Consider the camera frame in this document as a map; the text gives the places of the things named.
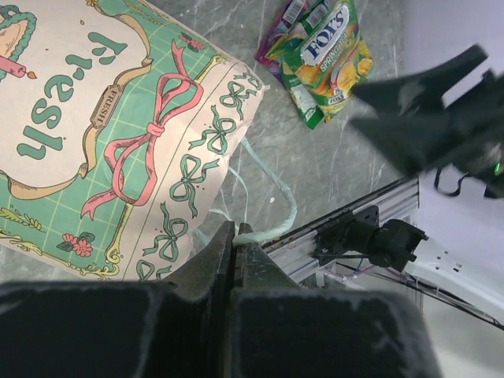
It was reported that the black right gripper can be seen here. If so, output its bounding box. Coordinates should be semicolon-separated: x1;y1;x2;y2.
350;44;503;199

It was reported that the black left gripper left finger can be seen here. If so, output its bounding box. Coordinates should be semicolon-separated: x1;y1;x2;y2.
1;221;235;377

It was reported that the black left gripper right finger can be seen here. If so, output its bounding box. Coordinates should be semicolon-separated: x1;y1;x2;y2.
230;224;442;377

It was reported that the yellow green Fox's packet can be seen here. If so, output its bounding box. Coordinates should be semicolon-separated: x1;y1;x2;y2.
281;1;374;122

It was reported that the green Fox's candy packet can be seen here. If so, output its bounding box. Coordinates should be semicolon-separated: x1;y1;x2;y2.
265;1;334;61

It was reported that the purple Fox's candy packet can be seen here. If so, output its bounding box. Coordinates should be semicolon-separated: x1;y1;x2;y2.
255;0;310;84

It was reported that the green printed paper bag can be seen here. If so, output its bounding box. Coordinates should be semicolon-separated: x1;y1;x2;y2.
1;1;266;281

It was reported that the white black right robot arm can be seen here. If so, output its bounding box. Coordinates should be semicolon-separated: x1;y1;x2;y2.
316;45;503;328

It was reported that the aluminium mounting rail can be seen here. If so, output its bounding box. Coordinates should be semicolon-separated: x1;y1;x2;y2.
263;179;426;282

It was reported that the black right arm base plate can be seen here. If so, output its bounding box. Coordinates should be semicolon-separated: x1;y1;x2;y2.
312;206;379;265

